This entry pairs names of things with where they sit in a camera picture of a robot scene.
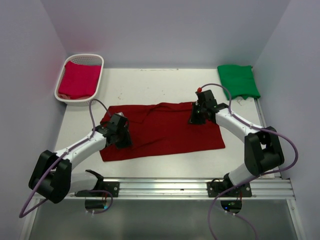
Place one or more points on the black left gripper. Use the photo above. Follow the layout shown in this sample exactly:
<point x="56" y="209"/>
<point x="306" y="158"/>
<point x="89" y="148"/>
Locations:
<point x="124" y="141"/>

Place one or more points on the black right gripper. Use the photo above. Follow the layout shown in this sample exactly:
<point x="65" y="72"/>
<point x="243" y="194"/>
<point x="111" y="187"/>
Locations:
<point x="196" y="117"/>

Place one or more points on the dark red t shirt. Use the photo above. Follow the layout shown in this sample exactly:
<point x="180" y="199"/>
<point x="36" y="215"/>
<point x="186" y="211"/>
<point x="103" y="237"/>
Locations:
<point x="163" y="129"/>

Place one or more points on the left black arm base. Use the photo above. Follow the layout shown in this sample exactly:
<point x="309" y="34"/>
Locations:
<point x="93" y="184"/>

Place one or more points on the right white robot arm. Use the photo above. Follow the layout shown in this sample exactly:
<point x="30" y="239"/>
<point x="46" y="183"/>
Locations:
<point x="262" y="148"/>

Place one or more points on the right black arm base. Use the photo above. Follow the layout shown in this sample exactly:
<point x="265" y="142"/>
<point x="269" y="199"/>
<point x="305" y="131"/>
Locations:
<point x="217" y="186"/>

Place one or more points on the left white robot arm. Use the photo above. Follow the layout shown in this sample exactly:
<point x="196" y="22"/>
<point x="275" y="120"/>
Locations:
<point x="52" y="176"/>

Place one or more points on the folded green t shirt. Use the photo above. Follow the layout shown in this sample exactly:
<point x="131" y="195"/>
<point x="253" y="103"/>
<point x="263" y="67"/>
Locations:
<point x="238" y="80"/>

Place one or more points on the folded pink t shirt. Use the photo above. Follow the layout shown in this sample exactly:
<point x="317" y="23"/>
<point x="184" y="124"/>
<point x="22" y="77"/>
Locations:
<point x="79" y="81"/>

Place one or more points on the aluminium mounting rail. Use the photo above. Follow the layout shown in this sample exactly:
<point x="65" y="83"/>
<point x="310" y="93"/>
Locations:
<point x="194" y="189"/>

